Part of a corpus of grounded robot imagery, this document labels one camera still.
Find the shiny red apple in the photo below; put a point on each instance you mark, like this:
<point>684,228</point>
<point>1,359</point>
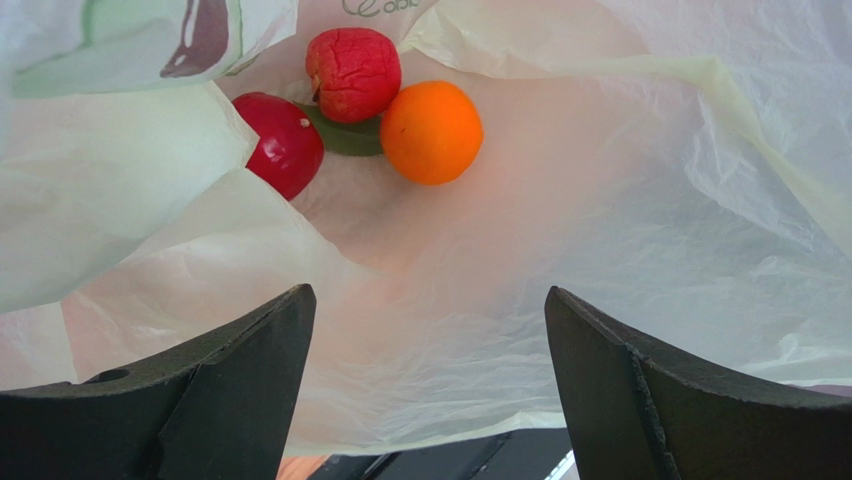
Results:
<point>289,151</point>

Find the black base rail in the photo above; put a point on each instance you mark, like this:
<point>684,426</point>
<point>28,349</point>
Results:
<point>521,454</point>

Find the cracked red apple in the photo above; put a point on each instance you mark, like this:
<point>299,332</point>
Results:
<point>355,73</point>

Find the orange fruit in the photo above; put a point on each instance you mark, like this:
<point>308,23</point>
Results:
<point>431,132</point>

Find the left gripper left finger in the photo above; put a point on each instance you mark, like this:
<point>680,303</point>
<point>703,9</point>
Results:
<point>218,406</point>

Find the pale green plastic bag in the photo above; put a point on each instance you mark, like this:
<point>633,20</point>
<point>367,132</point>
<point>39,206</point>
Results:
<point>684,166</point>

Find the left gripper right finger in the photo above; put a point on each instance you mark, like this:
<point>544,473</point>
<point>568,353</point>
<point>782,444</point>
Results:
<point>639,408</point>

